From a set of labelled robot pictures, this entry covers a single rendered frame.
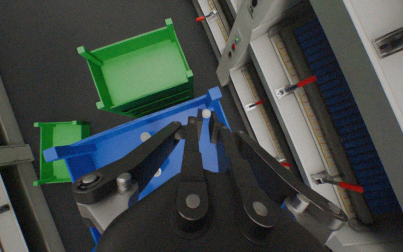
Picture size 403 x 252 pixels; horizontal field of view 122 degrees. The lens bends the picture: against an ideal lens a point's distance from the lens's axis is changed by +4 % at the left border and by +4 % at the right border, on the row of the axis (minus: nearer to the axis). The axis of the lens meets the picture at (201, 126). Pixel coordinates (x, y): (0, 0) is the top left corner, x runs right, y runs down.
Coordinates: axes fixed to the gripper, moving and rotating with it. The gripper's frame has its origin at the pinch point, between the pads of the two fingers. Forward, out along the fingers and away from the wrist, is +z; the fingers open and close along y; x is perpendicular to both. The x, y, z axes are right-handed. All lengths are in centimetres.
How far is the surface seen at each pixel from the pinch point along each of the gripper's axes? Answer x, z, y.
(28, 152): -43, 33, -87
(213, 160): -10.6, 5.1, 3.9
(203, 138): -6.4, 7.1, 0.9
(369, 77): 10.5, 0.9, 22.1
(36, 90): -14, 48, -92
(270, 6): 23.5, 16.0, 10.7
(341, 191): -15.7, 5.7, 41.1
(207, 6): 39, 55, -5
